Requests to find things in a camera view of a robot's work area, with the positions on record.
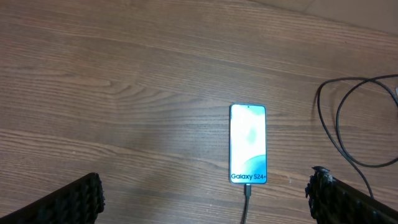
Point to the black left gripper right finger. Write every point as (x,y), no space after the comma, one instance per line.
(332,201)

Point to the Samsung Galaxy smartphone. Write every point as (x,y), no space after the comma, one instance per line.
(247,144)

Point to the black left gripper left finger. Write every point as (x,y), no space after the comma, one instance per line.
(78,202)

